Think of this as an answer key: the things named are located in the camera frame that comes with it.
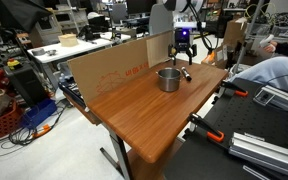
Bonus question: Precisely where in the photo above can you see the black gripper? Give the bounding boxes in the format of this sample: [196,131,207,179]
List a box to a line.
[167,27,199,67]

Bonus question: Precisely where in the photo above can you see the black marker with white cap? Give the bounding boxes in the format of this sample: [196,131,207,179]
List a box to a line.
[180,66,193,82]

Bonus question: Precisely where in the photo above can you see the white VR controller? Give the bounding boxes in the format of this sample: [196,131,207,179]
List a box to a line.
[259,33,275,48]

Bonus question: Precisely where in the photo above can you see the stainless steel pot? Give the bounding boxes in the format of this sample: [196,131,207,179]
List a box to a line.
[156,67,184,93]

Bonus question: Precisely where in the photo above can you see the person's hand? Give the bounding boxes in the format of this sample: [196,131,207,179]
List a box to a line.
[263,40,279,54]

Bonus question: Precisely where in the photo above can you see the open cardboard box with orange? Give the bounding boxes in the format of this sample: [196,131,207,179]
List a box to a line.
[200,44,230,70]

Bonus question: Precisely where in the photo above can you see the grey office chair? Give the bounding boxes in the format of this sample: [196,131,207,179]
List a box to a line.
[147,3,176,36]

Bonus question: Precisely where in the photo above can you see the tall brown cardboard box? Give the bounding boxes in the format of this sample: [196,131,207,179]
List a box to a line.
[221,17,249,48]

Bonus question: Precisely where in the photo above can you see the black computer monitor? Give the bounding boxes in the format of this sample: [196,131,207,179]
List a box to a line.
[126,0,158,15]

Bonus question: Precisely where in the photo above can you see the slanted silver metal pole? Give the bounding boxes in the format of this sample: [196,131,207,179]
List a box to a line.
[233,0,266,75]

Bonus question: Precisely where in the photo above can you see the brown cardboard sheet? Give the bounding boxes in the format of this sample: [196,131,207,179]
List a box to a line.
[67,29,174,105]

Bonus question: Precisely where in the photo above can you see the black perforated breadboard table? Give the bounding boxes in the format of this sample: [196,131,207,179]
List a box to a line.
[163,77,288,180]

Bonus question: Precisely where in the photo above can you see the white work table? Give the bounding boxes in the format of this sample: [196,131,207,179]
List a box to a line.
[26,31,132,65]

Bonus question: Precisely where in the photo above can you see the grey metal table leg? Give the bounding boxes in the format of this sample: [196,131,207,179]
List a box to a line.
[99,123,132,180]

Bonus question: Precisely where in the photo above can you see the light wooden box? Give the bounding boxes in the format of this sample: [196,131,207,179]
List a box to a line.
[57,33,79,48]

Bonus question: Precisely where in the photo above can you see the black tray under cardboard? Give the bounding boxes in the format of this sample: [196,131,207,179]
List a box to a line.
[57,77,87,108]

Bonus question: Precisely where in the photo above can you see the large silver aluminium extrusion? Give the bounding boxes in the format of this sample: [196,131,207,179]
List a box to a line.
[228,131,288,180]

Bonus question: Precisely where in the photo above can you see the small metal bowl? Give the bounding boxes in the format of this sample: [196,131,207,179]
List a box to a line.
[45,49,58,57]

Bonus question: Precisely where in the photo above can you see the grey tape roll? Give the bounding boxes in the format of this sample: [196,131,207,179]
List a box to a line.
[31,47,47,57]

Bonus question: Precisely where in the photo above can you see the blue plastic bin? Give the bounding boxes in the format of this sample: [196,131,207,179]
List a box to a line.
[20,97,58,130]

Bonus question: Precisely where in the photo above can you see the black equipment cabinet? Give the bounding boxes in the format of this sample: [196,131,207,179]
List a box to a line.
[3,62,49,108]

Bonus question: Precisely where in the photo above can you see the black photo umbrella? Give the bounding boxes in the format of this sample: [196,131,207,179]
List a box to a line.
[0,0,54,33]

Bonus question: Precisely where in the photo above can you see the yellow and red emergency button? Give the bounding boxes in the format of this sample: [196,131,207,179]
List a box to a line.
[6,58,23,71]

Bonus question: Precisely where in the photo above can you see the red plastic basket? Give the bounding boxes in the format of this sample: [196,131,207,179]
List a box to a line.
[0,99,24,139]

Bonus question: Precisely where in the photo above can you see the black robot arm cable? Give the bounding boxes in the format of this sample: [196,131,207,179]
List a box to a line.
[186,0,216,52]

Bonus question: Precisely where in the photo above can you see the black clamp with orange handle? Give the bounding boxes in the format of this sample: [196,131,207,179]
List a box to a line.
[187,112,226,144]
[218,80,250,98]

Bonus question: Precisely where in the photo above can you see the thin black cable on breadboard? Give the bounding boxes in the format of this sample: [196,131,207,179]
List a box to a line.
[250,74,288,118]

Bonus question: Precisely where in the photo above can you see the silver extrusion with black switch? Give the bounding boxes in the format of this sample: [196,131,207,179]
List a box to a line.
[252,84,288,120]

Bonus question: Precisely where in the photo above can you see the orange cable plug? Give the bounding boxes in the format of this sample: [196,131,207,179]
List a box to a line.
[32,123,52,139]

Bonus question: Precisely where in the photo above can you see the black floor cables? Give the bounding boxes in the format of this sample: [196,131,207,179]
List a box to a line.
[0,102,69,158]

